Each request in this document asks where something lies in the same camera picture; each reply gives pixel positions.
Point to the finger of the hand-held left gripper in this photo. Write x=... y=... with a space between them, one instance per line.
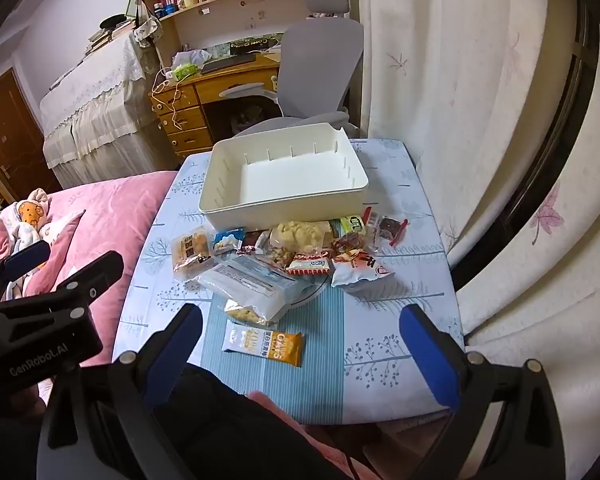
x=92 y=275
x=25 y=260

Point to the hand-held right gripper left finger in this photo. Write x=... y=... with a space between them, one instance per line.
x=172 y=360

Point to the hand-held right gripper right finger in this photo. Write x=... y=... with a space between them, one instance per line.
x=430 y=360

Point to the yellow pastry packet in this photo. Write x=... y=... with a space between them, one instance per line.
x=192 y=250

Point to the large clear cake packet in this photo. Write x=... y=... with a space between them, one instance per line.
x=255 y=280

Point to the white red chips packet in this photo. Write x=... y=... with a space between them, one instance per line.
x=355 y=272

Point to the small blue white packet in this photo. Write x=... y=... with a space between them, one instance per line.
x=228 y=239

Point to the clear nut snack packet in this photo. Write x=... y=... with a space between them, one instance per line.
x=347 y=246

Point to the red white snack packet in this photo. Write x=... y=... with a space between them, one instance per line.
x=307 y=265

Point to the white plastic storage box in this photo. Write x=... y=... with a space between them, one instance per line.
x=280 y=180

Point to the cartoon plush blanket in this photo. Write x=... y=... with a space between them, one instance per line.
x=30 y=215

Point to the pink blanket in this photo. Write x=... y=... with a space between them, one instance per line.
x=110 y=210

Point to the orange white oat bar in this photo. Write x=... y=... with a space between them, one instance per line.
x=275 y=347

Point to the brown wooden door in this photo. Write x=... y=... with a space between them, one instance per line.
x=10 y=130

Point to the dark candy clear wrapper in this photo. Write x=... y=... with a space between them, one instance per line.
x=387 y=227

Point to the dark brown snack packet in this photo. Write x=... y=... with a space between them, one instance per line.
x=253 y=240

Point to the brown nut cluster packet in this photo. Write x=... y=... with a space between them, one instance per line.
x=280 y=256

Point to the small green snack packet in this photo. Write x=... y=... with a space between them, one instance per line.
x=352 y=223

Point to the pale bread packet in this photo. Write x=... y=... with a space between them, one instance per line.
x=300 y=232

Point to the wooden desk with drawers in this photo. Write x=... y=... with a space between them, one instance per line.
x=190 y=115

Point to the trash bin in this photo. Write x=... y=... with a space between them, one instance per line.
x=247 y=117

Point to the green tissue pack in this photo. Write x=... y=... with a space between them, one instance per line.
x=186 y=71

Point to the white crumpled bag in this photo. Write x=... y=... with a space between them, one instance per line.
x=192 y=56

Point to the black keyboard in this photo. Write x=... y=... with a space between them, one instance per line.
x=227 y=64

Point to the black hat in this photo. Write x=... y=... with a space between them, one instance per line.
x=114 y=21

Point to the white floral curtain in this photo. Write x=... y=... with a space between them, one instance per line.
x=455 y=85

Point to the wooden bookshelf hutch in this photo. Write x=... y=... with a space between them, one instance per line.
x=240 y=7

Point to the grey office chair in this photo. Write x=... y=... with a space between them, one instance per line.
x=320 y=60

